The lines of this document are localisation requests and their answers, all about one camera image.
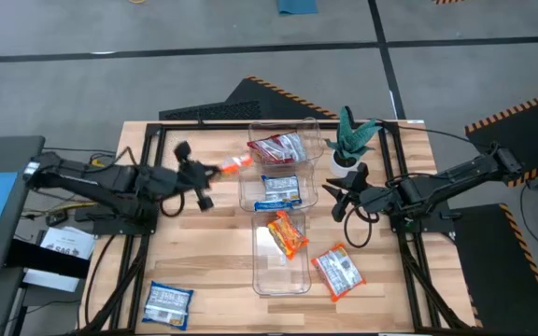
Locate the red ramen noodle packet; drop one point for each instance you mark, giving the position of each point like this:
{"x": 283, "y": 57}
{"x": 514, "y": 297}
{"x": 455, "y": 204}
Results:
{"x": 264, "y": 151}
{"x": 294, "y": 144}

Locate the blue floor cloth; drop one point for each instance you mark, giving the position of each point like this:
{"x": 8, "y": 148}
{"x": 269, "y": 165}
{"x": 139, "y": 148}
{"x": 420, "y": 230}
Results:
{"x": 297, "y": 5}

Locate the teal plant in white pot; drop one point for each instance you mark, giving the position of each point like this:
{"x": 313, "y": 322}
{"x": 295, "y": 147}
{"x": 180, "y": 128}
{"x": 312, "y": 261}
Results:
{"x": 350, "y": 140}

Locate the small hazard-striped mat edge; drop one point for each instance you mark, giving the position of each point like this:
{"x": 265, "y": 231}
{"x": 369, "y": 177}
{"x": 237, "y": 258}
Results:
{"x": 448, "y": 1}

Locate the black hazard-striped floor mat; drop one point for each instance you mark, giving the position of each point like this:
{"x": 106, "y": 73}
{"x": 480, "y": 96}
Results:
{"x": 530, "y": 121}
{"x": 493, "y": 280}

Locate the black flat bar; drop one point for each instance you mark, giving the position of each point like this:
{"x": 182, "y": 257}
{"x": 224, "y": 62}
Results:
{"x": 45, "y": 261}

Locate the grey desk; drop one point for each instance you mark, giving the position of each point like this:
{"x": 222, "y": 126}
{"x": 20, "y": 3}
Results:
{"x": 7, "y": 149}

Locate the black hazard-striped floor ramp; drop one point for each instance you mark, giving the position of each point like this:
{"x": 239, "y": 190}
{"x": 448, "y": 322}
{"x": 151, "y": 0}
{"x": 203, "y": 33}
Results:
{"x": 259, "y": 100}

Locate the white printed paper sheet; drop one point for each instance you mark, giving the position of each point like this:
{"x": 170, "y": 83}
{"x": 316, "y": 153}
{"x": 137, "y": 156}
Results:
{"x": 70, "y": 242}

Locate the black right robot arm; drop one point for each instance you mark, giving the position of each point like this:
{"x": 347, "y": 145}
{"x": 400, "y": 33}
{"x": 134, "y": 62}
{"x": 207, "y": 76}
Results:
{"x": 451, "y": 179}

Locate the orange ramen noodle packet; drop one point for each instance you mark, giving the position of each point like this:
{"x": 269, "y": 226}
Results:
{"x": 339, "y": 270}
{"x": 287, "y": 235}
{"x": 237, "y": 164}

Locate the clear plastic bin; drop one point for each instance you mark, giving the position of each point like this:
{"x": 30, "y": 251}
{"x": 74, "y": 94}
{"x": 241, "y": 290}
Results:
{"x": 313, "y": 135}
{"x": 280, "y": 280}
{"x": 250, "y": 186}

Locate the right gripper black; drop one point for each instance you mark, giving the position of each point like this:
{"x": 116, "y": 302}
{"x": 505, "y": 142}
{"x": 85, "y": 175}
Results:
{"x": 367, "y": 193}

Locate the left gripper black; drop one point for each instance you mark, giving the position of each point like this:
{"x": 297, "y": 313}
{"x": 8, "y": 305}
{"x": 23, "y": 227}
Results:
{"x": 189, "y": 175}

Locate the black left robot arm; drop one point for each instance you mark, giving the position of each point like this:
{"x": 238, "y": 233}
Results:
{"x": 105, "y": 179}

